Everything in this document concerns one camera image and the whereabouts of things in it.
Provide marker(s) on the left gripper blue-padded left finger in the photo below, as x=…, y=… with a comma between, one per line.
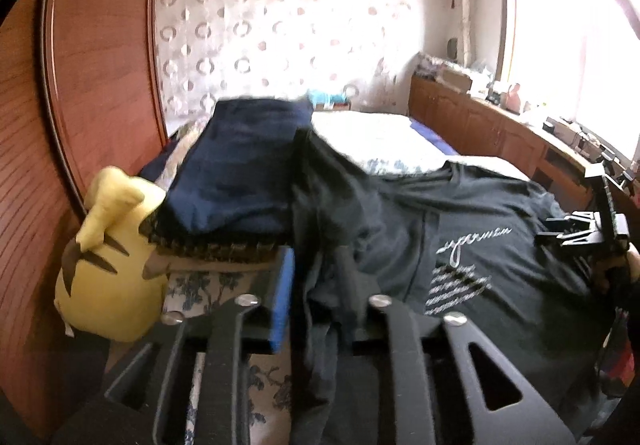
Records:
x=138, y=390

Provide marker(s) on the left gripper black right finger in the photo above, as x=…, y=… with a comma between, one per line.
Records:
x=407, y=378

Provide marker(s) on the black printed t-shirt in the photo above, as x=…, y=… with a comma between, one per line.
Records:
x=460, y=238

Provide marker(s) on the yellow plush toy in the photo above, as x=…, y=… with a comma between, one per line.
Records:
x=100, y=287

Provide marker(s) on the blue floral white sheet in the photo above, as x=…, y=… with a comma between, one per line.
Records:
x=269, y=375

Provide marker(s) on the studded brown folded garment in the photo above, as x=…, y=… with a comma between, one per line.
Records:
x=172, y=255

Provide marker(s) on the pink bottle on cabinet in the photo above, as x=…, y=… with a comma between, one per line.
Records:
x=513, y=102

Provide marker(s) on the long wooden side cabinet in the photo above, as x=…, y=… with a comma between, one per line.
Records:
x=477, y=128

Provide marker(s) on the floral pink bed blanket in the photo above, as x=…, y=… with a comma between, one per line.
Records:
x=395, y=144

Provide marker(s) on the cardboard box on cabinet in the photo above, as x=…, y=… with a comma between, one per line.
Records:
x=454, y=80

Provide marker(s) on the folded navy blue garment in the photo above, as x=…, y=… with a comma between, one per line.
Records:
x=235, y=182

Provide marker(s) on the blue tissue box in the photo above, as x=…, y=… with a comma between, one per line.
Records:
x=328, y=101

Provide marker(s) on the wooden wardrobe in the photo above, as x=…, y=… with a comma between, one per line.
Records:
x=79, y=92

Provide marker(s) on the pink circle-pattern curtain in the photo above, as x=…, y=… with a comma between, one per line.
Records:
x=359, y=51

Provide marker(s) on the window with wooden frame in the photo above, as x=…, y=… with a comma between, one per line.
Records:
x=579, y=59

